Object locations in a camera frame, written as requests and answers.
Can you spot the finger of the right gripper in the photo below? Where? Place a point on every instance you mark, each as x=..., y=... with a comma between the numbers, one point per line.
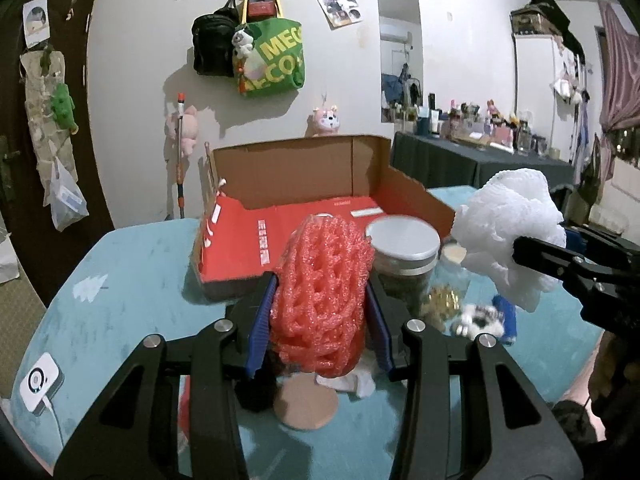
x=566, y=264

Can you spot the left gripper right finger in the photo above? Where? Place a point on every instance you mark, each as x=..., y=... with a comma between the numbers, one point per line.
x=470, y=411

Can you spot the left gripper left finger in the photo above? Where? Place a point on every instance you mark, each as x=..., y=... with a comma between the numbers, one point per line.
x=130, y=431

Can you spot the white mesh bath pouf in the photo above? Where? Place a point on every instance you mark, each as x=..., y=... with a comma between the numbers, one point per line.
x=511, y=204

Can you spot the white tissue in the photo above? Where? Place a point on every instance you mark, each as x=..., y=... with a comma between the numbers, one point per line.
x=360, y=380

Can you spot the red foam net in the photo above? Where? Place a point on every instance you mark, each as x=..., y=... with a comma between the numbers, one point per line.
x=317, y=318

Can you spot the white furry star bow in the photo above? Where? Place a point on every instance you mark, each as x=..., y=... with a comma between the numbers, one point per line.
x=474, y=320

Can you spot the small glass jar gold beads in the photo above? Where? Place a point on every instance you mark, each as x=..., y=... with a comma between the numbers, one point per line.
x=447, y=288

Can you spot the white charger pad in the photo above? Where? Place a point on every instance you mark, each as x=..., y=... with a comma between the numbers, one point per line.
x=41, y=382

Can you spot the large glass jar dark contents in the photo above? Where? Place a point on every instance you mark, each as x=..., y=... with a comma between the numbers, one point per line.
x=406, y=252

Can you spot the dark cloth covered side table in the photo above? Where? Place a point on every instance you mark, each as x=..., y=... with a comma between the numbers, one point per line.
x=439, y=163

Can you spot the teal plush tablecloth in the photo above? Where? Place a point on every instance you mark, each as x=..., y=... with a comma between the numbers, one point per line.
x=138, y=281

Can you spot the white wardrobe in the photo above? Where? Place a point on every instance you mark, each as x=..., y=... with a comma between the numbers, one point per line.
x=549, y=78

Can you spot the red cardboard box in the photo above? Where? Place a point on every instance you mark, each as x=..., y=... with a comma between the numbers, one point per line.
x=265, y=190

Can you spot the plastic bag on door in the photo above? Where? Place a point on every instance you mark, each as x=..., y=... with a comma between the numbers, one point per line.
x=68, y=205

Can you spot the pink pig plush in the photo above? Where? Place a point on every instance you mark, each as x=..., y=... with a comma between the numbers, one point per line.
x=189, y=135

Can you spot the green tote bag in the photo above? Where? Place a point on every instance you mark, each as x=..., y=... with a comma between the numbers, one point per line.
x=268, y=51

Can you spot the green plush on door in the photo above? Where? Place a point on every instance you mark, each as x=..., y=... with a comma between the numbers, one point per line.
x=62, y=106

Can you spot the black backpack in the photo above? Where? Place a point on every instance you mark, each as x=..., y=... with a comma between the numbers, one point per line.
x=212, y=41

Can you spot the wall mirror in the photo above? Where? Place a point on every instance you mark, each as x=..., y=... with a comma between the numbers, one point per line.
x=401, y=47

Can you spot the pink plush toy on wall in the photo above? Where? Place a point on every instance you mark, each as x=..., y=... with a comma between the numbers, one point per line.
x=323, y=120

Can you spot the photo poster on wall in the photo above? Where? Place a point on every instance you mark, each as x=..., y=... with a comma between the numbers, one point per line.
x=341, y=13

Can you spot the mop handle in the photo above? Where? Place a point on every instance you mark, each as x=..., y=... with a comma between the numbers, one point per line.
x=179, y=169

